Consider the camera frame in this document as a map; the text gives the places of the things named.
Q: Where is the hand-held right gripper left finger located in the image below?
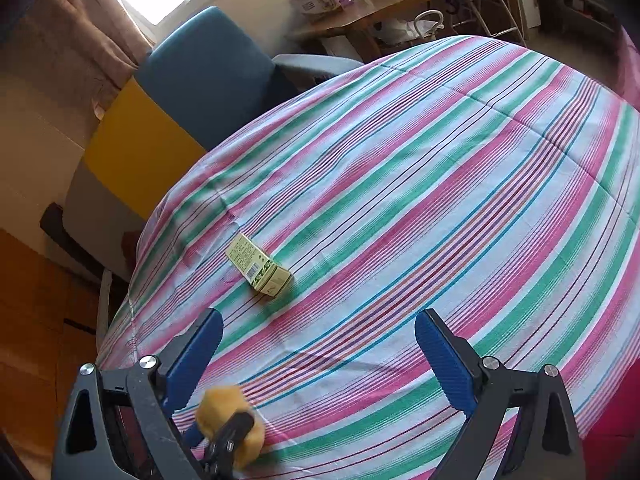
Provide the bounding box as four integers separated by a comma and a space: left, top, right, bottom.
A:
50, 306, 224, 480

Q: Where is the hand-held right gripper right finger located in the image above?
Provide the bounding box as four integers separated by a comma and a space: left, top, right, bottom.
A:
414, 308, 587, 480

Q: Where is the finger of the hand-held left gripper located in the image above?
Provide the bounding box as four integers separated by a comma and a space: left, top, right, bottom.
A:
202, 410, 257, 480
181, 421, 206, 453

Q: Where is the yellow plush toy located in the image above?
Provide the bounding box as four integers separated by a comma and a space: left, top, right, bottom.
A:
196, 385, 266, 471

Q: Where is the small green box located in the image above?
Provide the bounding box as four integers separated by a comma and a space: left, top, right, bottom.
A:
226, 232, 293, 300

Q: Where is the white armrest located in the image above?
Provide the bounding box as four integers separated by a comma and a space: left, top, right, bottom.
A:
95, 267, 113, 341

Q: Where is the wooden wardrobe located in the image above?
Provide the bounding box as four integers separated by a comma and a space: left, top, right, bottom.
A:
0, 227, 108, 480

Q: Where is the striped bedsheet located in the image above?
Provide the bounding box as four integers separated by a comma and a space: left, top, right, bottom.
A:
95, 35, 640, 480

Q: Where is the grey yellow blue chair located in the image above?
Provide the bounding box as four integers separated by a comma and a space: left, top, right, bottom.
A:
62, 6, 363, 286

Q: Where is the white plastic bag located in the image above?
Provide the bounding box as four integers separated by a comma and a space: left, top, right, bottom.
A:
380, 10, 446, 43

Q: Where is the pink patterned curtain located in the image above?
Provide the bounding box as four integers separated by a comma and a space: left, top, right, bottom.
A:
0, 0, 151, 131

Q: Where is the wooden desk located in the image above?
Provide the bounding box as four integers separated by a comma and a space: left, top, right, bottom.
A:
287, 0, 451, 61

